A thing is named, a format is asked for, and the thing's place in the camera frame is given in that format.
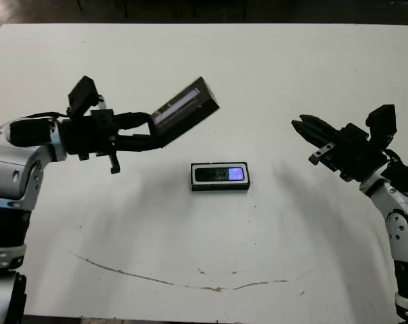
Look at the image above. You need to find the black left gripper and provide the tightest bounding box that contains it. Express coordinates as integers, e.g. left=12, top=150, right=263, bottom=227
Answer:
left=60, top=108, right=164, bottom=175

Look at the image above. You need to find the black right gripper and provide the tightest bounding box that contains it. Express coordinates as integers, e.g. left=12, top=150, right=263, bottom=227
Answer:
left=291, top=114, right=389, bottom=184

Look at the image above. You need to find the black box lid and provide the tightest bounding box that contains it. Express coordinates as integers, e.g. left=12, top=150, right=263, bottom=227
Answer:
left=148, top=76, right=221, bottom=149

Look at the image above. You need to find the black box base white insert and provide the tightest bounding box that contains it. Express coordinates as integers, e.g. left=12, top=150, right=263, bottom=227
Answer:
left=190, top=161, right=251, bottom=193

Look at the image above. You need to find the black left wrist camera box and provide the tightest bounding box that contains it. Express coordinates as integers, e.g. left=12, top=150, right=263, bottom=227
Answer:
left=67, top=76, right=100, bottom=117

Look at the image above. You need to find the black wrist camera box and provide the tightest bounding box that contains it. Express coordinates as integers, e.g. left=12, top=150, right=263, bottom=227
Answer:
left=365, top=104, right=397, bottom=149
left=67, top=76, right=100, bottom=117

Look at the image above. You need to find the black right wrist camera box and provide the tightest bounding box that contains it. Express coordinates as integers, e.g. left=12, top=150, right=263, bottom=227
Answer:
left=365, top=104, right=397, bottom=149

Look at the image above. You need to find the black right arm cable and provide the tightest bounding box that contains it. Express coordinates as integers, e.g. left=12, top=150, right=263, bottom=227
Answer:
left=381, top=147, right=408, bottom=197

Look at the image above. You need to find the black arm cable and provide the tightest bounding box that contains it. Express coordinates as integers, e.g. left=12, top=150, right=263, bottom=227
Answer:
left=20, top=110, right=70, bottom=119
left=381, top=147, right=408, bottom=197

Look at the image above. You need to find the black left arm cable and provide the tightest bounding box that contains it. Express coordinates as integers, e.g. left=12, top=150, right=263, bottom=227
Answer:
left=20, top=110, right=70, bottom=119

